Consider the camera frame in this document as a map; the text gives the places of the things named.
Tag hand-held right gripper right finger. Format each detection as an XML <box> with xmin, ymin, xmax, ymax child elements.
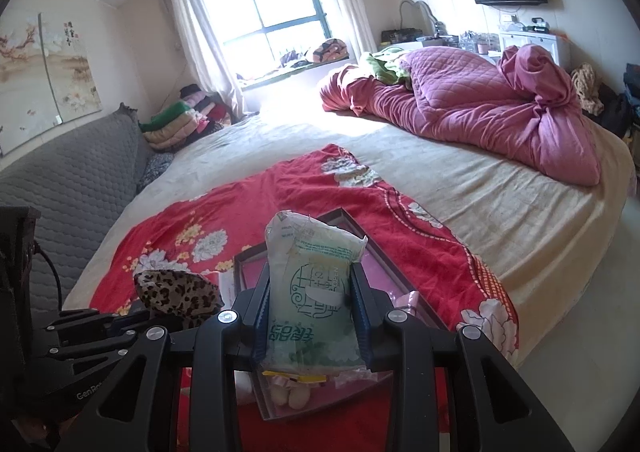
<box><xmin>350</xmin><ymin>262</ymin><xmax>576</xmax><ymax>452</ymax></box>

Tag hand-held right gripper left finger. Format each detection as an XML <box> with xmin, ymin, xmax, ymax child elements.
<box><xmin>55</xmin><ymin>259</ymin><xmax>273</xmax><ymax>452</ymax></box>

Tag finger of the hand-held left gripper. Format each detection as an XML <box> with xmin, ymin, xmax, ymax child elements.
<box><xmin>45</xmin><ymin>327</ymin><xmax>151</xmax><ymax>364</ymax></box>
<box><xmin>42</xmin><ymin>308</ymin><xmax>151</xmax><ymax>333</ymax></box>

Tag grey box tray pink lining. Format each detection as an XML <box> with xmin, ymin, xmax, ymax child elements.
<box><xmin>232</xmin><ymin>206</ymin><xmax>451</xmax><ymax>422</ymax></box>

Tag pink packaged cloth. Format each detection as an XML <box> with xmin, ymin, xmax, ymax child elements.
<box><xmin>394</xmin><ymin>289</ymin><xmax>420</xmax><ymax>315</ymax></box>

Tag small green tissue pack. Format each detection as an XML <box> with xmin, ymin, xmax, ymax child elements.
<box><xmin>262</xmin><ymin>209</ymin><xmax>371</xmax><ymax>375</ymax></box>

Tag clear bag with pink item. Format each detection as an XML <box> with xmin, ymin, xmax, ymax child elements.
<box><xmin>327</xmin><ymin>366</ymin><xmax>383</xmax><ymax>389</ymax></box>

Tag yellow white packet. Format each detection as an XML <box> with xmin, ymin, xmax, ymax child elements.
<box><xmin>262</xmin><ymin>369</ymin><xmax>326</xmax><ymax>383</ymax></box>

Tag cream teddy bear pink dress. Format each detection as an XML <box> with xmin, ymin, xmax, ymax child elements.
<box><xmin>267</xmin><ymin>374</ymin><xmax>331</xmax><ymax>408</ymax></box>

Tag leopard print pouch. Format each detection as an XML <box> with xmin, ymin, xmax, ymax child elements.
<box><xmin>134</xmin><ymin>269</ymin><xmax>225</xmax><ymax>320</ymax></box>

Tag grey quilted headboard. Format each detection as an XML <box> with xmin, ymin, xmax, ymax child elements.
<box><xmin>0</xmin><ymin>104</ymin><xmax>151</xmax><ymax>313</ymax></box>

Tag red floral blanket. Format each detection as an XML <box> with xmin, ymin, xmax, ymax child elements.
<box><xmin>102</xmin><ymin>144</ymin><xmax>521</xmax><ymax>452</ymax></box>

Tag round bed with cream sheet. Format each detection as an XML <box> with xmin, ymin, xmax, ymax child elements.
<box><xmin>65</xmin><ymin>109</ymin><xmax>631</xmax><ymax>368</ymax></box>

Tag dark patterned pillow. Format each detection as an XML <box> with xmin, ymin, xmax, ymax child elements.
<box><xmin>136</xmin><ymin>153</ymin><xmax>176</xmax><ymax>193</ymax></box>

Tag stack of folded blankets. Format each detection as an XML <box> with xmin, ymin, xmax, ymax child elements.
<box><xmin>139</xmin><ymin>84</ymin><xmax>236</xmax><ymax>153</ymax></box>

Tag pink quilted duvet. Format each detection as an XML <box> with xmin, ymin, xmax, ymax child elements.
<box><xmin>320</xmin><ymin>44</ymin><xmax>603</xmax><ymax>187</ymax></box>

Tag green cloth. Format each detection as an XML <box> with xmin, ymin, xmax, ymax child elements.
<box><xmin>361</xmin><ymin>48</ymin><xmax>412</xmax><ymax>85</ymax></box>

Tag clothes on windowsill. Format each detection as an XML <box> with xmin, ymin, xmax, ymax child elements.
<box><xmin>279</xmin><ymin>38</ymin><xmax>349</xmax><ymax>68</ymax></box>

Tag black case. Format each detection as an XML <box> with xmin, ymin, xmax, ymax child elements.
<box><xmin>381</xmin><ymin>26</ymin><xmax>422</xmax><ymax>43</ymax></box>

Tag yellow knitted cloth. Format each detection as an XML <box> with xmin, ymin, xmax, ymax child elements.
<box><xmin>571</xmin><ymin>64</ymin><xmax>607</xmax><ymax>115</ymax></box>

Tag white cabinet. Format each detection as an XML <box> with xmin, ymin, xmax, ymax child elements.
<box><xmin>499</xmin><ymin>30</ymin><xmax>571</xmax><ymax>77</ymax></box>

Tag pile of dark clothes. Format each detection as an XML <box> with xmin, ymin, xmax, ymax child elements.
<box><xmin>585</xmin><ymin>62</ymin><xmax>640</xmax><ymax>143</ymax></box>

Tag black cable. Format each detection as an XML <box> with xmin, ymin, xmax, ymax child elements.
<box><xmin>32</xmin><ymin>241</ymin><xmax>66</xmax><ymax>310</ymax></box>

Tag floral wall painting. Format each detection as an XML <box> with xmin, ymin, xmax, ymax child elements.
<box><xmin>0</xmin><ymin>12</ymin><xmax>103</xmax><ymax>155</ymax></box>

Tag white heart-shaped frame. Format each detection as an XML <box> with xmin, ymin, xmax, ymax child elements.
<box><xmin>398</xmin><ymin>0</ymin><xmax>438</xmax><ymax>32</ymax></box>

